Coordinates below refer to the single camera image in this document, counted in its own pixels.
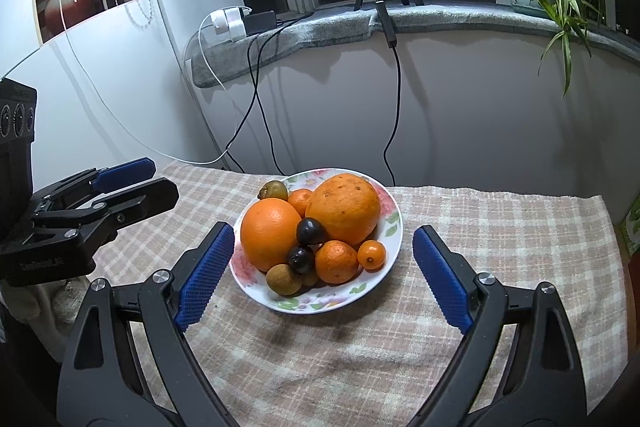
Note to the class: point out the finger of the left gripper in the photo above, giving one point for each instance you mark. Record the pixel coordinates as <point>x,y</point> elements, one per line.
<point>132,172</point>
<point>136,204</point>

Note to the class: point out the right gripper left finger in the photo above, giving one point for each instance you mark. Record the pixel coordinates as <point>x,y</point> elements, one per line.
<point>168,308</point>

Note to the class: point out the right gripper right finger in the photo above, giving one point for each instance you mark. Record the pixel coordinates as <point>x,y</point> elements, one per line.
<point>477,309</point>

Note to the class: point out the brown longan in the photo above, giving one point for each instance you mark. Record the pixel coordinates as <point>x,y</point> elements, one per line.
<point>310,279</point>
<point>283,280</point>

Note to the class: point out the small orange kumquat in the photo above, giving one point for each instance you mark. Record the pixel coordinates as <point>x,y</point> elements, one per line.
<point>371,255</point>

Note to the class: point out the dark plum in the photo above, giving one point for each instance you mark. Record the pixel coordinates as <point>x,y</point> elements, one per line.
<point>301,260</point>
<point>310,232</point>

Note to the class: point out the green-brown kiwi fruit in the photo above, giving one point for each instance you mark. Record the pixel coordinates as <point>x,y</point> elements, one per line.
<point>273,189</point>

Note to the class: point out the small tangerine with stem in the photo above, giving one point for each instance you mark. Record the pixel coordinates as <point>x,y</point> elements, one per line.
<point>336,263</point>

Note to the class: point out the large mandarin orange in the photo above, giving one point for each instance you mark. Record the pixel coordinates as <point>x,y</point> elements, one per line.
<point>347,206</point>

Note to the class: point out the white gloved left hand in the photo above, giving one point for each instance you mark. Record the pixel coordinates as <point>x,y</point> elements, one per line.
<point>48,309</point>

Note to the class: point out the plaid beige tablecloth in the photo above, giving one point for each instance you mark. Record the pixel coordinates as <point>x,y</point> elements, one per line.
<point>561,353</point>

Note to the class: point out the large navel orange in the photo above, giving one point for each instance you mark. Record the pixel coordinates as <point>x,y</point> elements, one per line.
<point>268,232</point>

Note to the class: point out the white power adapter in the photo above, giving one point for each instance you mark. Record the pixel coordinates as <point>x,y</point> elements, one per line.
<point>229,22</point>

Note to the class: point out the black power brick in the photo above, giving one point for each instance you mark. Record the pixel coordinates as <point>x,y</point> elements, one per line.
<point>257,23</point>

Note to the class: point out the grey windowsill mat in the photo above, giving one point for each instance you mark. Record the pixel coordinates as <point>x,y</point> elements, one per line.
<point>223,62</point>

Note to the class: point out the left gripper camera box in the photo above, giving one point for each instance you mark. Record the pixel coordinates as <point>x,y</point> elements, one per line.
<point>18,111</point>

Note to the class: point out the black inline cable switch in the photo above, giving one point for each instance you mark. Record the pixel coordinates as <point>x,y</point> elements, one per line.
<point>387,24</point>

